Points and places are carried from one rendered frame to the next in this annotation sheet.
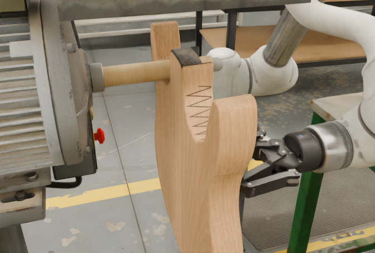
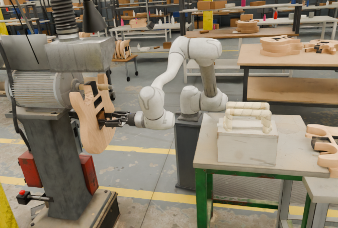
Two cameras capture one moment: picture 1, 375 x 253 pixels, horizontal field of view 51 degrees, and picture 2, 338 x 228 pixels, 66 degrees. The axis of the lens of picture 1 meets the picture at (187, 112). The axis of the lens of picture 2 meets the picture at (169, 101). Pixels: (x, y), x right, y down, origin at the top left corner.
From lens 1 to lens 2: 1.15 m
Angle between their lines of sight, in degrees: 29
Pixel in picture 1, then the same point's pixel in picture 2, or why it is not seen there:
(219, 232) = (82, 128)
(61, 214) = (135, 154)
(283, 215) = (236, 183)
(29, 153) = (53, 101)
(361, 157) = (147, 124)
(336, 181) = not seen: hidden behind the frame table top
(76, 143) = (61, 100)
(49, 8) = not seen: hidden behind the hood
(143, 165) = not seen: hidden behind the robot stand
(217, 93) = (184, 106)
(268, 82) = (206, 104)
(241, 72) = (194, 98)
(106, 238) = (146, 168)
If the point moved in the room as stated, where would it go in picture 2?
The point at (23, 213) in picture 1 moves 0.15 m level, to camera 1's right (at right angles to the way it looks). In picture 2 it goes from (53, 117) to (71, 121)
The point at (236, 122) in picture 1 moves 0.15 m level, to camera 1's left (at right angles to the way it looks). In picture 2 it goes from (72, 97) to (52, 93)
